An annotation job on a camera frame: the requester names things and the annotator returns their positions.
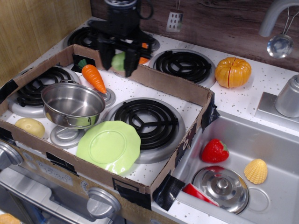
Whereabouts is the silver stove knob right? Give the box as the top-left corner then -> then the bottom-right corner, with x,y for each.
86,187 -> 121,219

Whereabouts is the black front left burner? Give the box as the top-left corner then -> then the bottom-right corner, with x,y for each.
8,65 -> 81,119

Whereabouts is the light green plastic plate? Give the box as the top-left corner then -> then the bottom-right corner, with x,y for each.
76,120 -> 141,175

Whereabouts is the yellow toy at corner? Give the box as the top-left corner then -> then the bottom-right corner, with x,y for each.
0,213 -> 21,224

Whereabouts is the orange toy carrot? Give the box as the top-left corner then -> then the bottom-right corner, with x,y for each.
78,59 -> 107,94

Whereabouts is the silver round stove cap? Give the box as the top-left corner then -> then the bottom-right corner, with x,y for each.
149,35 -> 160,53
94,88 -> 116,108
50,126 -> 85,149

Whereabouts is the silver stove knob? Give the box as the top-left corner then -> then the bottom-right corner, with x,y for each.
86,187 -> 121,219
0,141 -> 23,170

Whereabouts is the stainless steel pot lid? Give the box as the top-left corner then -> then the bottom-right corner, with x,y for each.
192,166 -> 249,214

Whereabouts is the hanging silver spatula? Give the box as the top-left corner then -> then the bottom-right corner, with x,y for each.
166,0 -> 184,33

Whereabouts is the silver round stove cap middle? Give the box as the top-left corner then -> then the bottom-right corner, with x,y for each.
94,88 -> 116,108

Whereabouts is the hanging silver ladle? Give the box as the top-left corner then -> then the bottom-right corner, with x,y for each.
267,8 -> 299,59

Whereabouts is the yellow toy potato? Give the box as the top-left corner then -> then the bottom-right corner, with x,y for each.
14,118 -> 45,138

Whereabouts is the red toy pepper piece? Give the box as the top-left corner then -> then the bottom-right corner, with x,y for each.
183,183 -> 219,207

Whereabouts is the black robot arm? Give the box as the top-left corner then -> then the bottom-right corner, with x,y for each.
88,0 -> 154,77

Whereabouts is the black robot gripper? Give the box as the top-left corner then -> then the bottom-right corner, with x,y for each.
88,0 -> 154,77

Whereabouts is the black burner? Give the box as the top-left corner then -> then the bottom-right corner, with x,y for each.
104,98 -> 185,164
8,65 -> 81,119
149,49 -> 216,88
63,27 -> 98,50

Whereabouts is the yellow toy corn piece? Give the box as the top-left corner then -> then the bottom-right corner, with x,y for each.
244,159 -> 268,184

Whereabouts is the light green toy broccoli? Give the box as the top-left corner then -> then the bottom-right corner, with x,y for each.
111,52 -> 125,71

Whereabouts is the orange toy pumpkin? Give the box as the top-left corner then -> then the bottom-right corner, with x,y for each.
214,57 -> 252,88

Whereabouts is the silver stove knob left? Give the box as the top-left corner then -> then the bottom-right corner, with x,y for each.
0,141 -> 23,170

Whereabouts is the black front right burner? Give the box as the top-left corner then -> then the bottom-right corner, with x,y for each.
104,98 -> 185,164

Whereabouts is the red toy strawberry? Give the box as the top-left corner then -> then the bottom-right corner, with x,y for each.
201,139 -> 229,163

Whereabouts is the black back right burner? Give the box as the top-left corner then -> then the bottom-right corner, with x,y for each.
149,49 -> 216,88

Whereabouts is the orange toy carrot cone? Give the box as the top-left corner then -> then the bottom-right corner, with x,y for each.
139,43 -> 149,64

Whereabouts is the silver round stove cap back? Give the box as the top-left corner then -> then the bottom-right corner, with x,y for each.
149,35 -> 160,53

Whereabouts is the silver sink basin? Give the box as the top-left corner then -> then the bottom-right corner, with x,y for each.
173,112 -> 299,224

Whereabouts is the silver faucet spout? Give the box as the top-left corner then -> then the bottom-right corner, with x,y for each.
258,0 -> 299,37

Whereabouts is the silver round stove cap front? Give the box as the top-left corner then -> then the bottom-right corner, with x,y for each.
50,126 -> 85,149

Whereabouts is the black back left burner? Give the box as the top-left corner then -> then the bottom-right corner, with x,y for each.
63,27 -> 98,50

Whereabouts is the silver faucet handle base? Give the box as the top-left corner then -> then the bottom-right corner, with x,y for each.
255,75 -> 299,129

